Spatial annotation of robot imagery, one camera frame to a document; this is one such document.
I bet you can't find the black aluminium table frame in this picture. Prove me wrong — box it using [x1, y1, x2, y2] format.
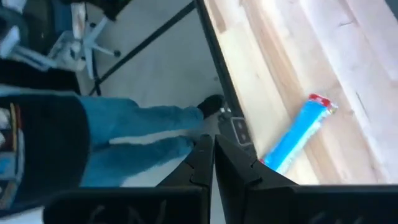
[195, 0, 261, 161]

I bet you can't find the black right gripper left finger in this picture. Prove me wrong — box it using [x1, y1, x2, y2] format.
[157, 134, 215, 187]

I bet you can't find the grey device with buttons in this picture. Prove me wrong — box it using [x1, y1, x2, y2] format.
[218, 107, 255, 154]

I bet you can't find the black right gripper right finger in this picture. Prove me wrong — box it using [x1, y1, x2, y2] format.
[214, 134, 299, 224]

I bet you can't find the office chair with white base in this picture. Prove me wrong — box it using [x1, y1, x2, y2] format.
[0, 0, 57, 72]

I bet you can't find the white office chair base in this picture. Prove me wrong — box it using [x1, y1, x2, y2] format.
[60, 0, 123, 80]

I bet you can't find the person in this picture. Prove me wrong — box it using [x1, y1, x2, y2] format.
[0, 58, 225, 215]

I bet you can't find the blue granola bar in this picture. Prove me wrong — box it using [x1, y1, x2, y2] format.
[259, 93, 339, 175]

